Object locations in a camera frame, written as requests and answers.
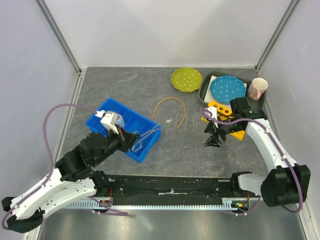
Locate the metal crucible tongs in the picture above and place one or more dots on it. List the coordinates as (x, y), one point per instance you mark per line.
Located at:
(145, 137)

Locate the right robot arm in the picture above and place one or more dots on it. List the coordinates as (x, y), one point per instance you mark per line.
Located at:
(287, 182)

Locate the tan rubber tube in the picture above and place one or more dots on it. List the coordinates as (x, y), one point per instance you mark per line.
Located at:
(176, 99)

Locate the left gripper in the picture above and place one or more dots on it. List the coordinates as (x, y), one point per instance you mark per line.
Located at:
(127, 139)

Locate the blue plastic compartment bin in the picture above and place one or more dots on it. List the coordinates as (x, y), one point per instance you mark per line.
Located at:
(134, 123)

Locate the dark green tray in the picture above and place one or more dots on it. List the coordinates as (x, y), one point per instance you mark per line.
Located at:
(205, 92)

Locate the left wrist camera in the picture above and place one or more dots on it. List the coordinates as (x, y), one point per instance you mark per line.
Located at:
(109, 121)

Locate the green dotted plate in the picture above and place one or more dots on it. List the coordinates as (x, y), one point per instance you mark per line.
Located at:
(186, 79)

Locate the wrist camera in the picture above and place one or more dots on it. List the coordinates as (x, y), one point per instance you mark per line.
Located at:
(211, 111)
(109, 121)

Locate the squeeze bottle red cap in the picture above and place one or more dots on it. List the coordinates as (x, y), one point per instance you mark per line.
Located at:
(119, 120)

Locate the yellow test tube rack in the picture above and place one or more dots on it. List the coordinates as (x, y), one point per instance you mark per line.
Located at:
(225, 113)

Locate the pink mug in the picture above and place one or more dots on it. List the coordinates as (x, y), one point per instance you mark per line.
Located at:
(257, 87)

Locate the cable duct rail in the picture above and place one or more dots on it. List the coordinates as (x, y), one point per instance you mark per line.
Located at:
(88, 204)

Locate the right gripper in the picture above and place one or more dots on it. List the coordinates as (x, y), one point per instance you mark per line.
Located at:
(213, 140)

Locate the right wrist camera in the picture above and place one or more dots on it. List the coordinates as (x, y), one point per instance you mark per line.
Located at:
(211, 111)

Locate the blue dotted plate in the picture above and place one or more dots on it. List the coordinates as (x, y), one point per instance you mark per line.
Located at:
(227, 88)

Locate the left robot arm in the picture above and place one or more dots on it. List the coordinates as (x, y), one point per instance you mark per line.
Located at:
(71, 179)

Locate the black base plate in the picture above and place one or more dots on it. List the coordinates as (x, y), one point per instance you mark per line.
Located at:
(166, 190)

